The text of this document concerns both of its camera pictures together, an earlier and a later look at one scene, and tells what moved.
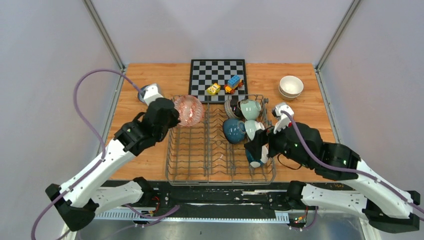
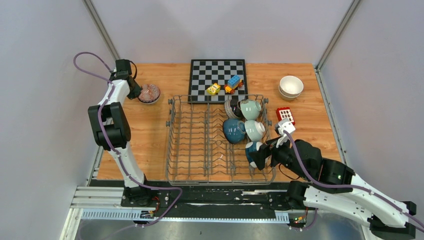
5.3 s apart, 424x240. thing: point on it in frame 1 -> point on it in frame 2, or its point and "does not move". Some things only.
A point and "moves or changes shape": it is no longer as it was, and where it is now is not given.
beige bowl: [291, 85] does not move
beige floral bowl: [288, 97] does not move
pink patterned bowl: [190, 110] moves or changes shape
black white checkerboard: [204, 72] does not move
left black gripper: [175, 119] -> [136, 92]
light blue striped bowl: [251, 126] does not move
